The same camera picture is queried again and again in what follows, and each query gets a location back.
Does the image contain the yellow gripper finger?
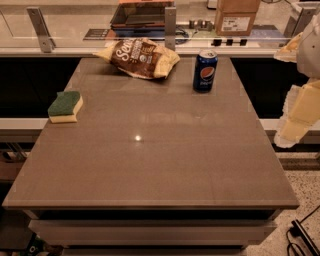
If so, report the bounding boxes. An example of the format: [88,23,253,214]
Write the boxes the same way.
[274,33,302,63]
[274,79,320,148]

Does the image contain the blue pepsi can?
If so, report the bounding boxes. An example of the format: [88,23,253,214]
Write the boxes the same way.
[193,49,218,93]

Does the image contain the green and yellow sponge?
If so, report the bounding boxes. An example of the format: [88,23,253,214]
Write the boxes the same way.
[48,91,83,123]

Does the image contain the cardboard box with label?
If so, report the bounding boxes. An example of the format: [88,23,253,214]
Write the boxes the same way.
[214,0,261,36]

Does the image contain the black power strip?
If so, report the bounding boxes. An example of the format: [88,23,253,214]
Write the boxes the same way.
[289,220,320,256]

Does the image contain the brown chip bag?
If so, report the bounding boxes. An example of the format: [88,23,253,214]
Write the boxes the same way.
[95,38,180,79]

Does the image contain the dark tray with books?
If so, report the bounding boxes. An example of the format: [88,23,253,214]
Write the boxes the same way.
[110,0,174,29]

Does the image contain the right metal bracket post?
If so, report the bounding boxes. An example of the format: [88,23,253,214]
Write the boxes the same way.
[284,1,319,38]

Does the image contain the metal bracket post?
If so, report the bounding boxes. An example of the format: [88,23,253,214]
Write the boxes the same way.
[165,7,176,50]
[26,7,55,53]
[284,1,319,38]

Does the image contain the middle metal bracket post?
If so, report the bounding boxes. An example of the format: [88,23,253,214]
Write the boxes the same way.
[165,7,176,50]

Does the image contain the left metal bracket post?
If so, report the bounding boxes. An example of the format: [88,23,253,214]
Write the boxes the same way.
[26,7,55,53]

